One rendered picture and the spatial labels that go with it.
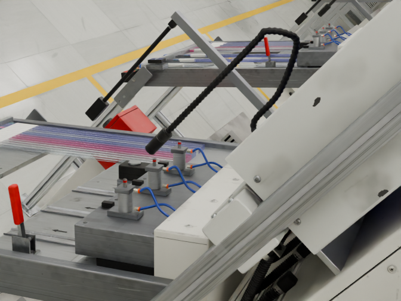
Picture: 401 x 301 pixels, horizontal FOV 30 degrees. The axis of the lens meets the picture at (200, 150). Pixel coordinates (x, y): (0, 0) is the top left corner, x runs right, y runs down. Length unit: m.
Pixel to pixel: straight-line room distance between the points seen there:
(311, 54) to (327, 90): 1.55
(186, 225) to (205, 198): 0.11
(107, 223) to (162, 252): 0.11
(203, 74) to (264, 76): 0.21
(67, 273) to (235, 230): 0.29
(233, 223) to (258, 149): 0.09
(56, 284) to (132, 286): 0.12
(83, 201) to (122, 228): 0.29
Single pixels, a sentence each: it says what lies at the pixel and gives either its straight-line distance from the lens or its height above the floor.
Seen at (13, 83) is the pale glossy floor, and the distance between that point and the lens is 3.43.
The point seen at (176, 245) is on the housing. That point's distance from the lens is 1.02.
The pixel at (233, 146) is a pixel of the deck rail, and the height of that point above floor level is 1.11.
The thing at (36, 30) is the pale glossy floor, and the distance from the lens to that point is 3.91.
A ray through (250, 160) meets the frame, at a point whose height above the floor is 1.41.
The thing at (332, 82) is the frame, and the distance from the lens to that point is 0.86.
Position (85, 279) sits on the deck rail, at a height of 1.10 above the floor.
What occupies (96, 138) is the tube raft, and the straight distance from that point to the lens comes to 1.72.
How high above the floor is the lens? 1.77
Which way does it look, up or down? 25 degrees down
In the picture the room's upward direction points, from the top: 46 degrees clockwise
